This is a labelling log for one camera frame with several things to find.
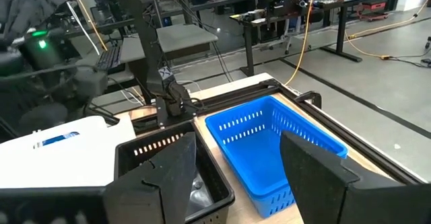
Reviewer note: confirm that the black computer keyboard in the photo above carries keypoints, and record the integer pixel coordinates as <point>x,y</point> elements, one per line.
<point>108,58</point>

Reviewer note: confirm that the black aluminium table frame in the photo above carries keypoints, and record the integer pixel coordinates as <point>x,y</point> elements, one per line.
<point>144,32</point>

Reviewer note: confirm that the black plastic basket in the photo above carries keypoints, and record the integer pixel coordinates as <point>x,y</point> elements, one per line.
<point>212,180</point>

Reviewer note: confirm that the grey office chair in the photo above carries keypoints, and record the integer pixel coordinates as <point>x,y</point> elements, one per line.
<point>289,32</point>

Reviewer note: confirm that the black frame clamp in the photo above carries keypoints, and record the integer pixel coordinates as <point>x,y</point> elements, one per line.
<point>311,97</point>

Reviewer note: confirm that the grey desk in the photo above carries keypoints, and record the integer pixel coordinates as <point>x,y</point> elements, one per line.
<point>185,35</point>

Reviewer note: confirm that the blue plastic basket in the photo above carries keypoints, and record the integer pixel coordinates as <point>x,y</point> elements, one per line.
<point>252,156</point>

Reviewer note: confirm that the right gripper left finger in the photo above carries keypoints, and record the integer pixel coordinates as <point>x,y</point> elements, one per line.
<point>168,183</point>

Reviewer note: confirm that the wooden shelf with black frame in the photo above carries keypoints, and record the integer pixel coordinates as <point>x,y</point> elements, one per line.
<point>235,204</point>

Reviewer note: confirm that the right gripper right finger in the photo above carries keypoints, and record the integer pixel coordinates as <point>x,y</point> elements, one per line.
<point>313,177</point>

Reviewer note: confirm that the red tool cart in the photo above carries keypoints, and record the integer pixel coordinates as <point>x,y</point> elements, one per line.
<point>372,7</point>

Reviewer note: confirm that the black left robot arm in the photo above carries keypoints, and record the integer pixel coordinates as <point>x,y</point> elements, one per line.
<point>40,76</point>

